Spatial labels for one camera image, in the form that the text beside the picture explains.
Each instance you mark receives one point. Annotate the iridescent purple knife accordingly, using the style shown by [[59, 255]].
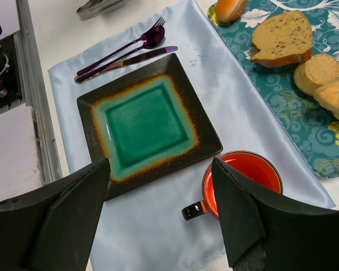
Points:
[[134, 60]]

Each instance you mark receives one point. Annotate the white foam board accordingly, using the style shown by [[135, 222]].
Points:
[[19, 161]]

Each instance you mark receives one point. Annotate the orange black mug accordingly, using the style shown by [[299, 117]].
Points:
[[250, 164]]

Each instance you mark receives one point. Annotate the aluminium frame rail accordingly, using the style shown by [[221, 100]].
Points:
[[34, 94]]

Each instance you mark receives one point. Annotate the purple fork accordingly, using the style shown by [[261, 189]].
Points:
[[150, 39]]

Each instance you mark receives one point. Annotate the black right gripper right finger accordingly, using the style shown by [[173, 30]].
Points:
[[264, 230]]

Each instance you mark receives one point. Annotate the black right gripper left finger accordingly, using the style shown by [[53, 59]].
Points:
[[53, 227]]

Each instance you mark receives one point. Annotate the teal floral tray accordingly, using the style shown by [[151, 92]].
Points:
[[313, 129]]

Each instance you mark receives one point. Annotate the light blue cloth napkin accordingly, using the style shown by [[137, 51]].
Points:
[[144, 229]]

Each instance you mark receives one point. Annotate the square green black plate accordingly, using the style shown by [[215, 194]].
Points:
[[148, 123]]

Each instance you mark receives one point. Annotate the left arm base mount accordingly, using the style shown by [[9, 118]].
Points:
[[10, 88]]

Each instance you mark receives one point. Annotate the small round bread roll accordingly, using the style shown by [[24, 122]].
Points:
[[319, 70]]

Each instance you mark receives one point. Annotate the metal serving tongs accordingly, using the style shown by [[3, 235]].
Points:
[[94, 8]]

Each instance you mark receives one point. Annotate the brown bread slice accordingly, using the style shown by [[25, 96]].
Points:
[[282, 40]]

